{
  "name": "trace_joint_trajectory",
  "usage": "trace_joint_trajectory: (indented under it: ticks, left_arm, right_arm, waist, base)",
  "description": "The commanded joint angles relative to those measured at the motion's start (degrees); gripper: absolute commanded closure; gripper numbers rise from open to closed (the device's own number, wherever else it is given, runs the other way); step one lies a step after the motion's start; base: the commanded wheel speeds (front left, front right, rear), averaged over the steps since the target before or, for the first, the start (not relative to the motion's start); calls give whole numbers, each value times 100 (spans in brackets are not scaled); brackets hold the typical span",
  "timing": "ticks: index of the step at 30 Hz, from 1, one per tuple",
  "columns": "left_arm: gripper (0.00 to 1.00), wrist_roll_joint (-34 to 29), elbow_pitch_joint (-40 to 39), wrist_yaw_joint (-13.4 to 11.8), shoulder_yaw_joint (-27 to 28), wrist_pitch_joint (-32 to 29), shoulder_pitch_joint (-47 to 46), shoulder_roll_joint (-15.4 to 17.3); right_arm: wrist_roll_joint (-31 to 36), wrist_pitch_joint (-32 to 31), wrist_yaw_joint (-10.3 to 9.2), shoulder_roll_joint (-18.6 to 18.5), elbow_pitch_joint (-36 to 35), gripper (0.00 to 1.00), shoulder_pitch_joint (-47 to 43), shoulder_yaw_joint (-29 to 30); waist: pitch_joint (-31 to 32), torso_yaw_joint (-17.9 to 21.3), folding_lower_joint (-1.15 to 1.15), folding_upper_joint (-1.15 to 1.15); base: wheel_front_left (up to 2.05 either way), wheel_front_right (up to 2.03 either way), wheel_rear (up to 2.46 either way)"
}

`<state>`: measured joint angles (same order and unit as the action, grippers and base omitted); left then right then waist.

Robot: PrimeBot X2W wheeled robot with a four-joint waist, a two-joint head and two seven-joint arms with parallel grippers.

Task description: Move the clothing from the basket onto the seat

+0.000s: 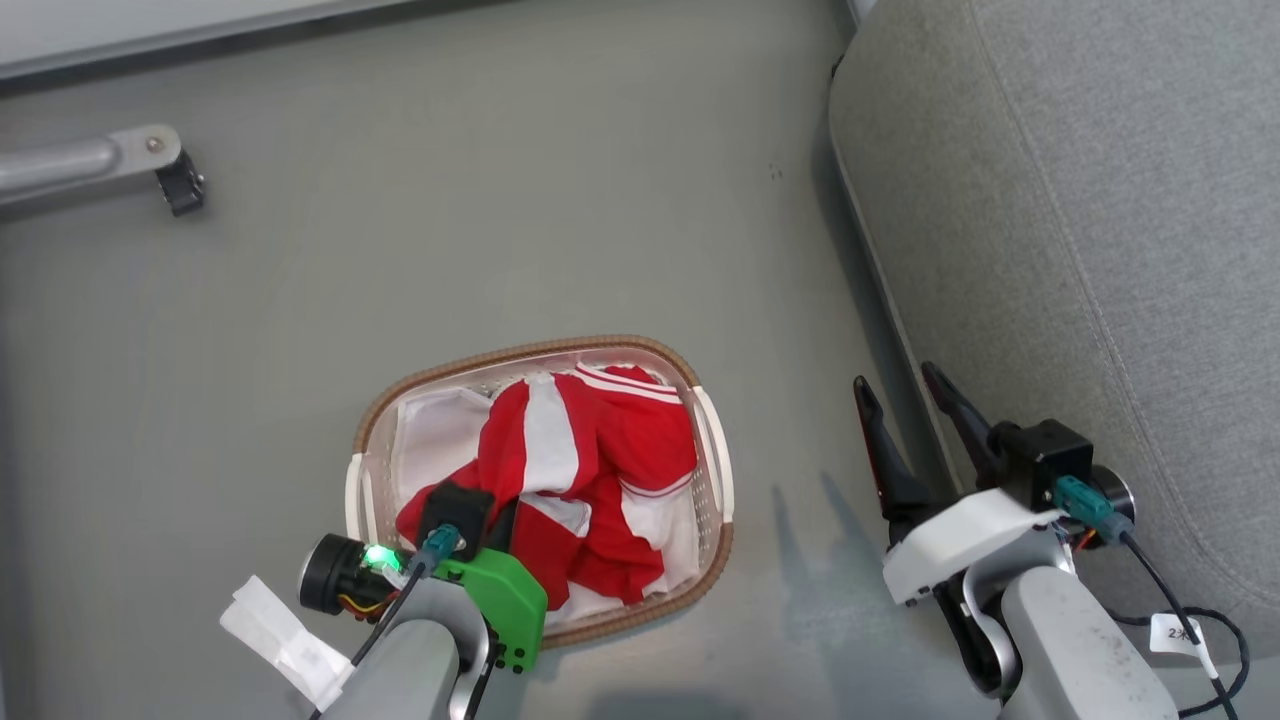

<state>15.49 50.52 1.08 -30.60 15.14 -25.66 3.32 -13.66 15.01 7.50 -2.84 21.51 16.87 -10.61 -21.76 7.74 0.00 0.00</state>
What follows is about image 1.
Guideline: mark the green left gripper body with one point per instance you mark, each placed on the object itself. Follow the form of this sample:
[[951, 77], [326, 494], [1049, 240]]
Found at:
[[505, 600]]

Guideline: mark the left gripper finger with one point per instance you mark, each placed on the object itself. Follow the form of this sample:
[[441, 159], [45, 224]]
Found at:
[[507, 525]]

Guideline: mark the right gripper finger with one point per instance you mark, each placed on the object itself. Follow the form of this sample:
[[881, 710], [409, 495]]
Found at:
[[890, 470], [965, 425]]

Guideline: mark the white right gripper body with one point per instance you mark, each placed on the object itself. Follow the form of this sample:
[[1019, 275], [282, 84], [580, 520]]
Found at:
[[950, 540]]

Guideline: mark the red and white clothing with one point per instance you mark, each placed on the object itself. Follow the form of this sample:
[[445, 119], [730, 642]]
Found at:
[[640, 440]]

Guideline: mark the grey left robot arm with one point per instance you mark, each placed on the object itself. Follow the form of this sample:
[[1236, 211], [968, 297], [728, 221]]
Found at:
[[410, 670]]

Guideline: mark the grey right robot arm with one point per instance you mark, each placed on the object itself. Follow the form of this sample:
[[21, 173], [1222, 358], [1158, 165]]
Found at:
[[1080, 650]]

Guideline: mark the white mesh basket liner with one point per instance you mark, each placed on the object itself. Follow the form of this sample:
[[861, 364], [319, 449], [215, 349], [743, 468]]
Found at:
[[435, 435]]

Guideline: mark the woven-rim plastic laundry basket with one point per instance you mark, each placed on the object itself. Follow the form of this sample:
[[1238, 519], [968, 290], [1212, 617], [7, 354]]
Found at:
[[520, 352]]

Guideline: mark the black left gripper motor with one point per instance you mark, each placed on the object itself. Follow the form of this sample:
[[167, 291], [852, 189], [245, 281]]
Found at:
[[330, 575]]

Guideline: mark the grey fabric sofa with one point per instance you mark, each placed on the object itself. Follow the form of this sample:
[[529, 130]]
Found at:
[[1100, 250]]

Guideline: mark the stand leg caster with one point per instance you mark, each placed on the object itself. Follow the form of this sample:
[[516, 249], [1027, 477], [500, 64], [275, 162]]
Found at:
[[182, 185]]

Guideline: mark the grey metal stand leg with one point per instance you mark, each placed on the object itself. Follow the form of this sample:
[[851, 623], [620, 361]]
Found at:
[[70, 165]]

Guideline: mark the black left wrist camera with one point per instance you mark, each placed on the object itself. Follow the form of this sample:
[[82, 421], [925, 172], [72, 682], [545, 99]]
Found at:
[[455, 508]]

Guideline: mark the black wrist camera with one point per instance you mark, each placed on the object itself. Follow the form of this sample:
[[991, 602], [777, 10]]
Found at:
[[1040, 455], [455, 508]]

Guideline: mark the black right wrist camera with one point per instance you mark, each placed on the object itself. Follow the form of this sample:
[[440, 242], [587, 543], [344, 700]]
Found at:
[[1040, 455]]

